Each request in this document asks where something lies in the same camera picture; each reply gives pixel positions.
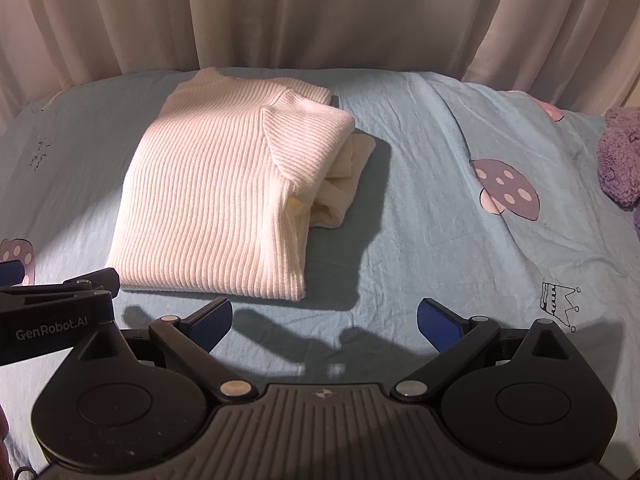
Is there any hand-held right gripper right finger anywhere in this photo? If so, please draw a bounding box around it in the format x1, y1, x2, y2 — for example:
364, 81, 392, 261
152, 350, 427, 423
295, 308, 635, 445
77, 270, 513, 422
392, 297, 577, 404

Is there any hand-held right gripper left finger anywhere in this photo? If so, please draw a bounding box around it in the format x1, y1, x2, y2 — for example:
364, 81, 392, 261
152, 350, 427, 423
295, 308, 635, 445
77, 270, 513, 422
74, 297, 257, 404

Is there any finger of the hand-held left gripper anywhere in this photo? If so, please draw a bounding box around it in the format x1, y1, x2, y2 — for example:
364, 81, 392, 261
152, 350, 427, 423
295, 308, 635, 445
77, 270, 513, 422
60, 268, 121, 305
0, 261, 27, 287

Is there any white ribbed sweater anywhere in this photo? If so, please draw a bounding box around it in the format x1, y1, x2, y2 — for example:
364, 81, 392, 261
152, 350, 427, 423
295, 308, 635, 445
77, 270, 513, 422
105, 67, 377, 304

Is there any blue mushroom print bedsheet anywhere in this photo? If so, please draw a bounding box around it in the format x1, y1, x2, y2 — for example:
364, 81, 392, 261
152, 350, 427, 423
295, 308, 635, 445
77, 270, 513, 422
0, 66, 640, 476

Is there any purple plush toy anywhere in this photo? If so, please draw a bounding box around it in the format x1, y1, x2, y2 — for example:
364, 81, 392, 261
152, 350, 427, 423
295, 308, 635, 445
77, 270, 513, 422
596, 106, 640, 211

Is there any pale curtain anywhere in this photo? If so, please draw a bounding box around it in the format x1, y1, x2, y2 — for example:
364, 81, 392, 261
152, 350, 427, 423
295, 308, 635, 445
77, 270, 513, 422
0, 0, 640, 127

